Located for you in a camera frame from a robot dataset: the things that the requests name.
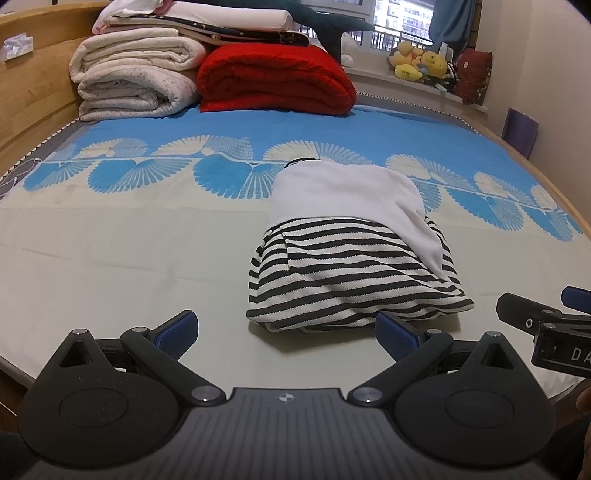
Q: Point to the cream folded blanket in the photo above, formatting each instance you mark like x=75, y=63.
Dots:
x=138, y=55

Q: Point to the dark red cushion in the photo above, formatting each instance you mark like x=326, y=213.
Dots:
x=473, y=76

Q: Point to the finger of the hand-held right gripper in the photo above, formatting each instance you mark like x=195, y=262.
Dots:
x=577, y=296
x=517, y=308

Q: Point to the blue curtain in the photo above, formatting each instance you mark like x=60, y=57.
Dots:
x=455, y=21

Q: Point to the white folded quilt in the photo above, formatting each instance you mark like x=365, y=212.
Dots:
x=231, y=16

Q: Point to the yellow round plush toy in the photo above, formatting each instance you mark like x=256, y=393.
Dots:
x=434, y=63

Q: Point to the striped shirt with white vest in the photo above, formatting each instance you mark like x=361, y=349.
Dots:
x=351, y=240

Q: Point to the white and pink clothes pile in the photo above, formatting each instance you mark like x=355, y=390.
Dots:
x=129, y=16

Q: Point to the white fluffy folded blanket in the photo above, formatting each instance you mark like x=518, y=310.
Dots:
x=138, y=94

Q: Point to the purple board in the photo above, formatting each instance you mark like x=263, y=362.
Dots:
x=519, y=134

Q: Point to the person's right hand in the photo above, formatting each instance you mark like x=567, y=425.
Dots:
x=584, y=397

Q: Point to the red folded blanket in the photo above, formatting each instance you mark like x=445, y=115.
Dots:
x=277, y=78

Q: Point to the yellow duck plush toy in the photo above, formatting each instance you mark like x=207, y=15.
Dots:
x=406, y=60

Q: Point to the window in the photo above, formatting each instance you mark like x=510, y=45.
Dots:
x=397, y=23

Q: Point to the small white container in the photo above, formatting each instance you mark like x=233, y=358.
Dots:
x=444, y=49

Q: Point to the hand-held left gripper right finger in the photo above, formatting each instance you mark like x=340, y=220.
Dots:
x=395, y=334

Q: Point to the tissue pack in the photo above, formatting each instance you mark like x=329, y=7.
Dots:
x=17, y=48

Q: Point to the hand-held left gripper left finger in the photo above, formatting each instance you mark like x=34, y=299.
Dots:
x=178, y=330

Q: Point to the teal shark plush toy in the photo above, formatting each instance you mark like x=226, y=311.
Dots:
x=323, y=18

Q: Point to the black white striped plush toy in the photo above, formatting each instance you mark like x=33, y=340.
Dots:
x=447, y=81

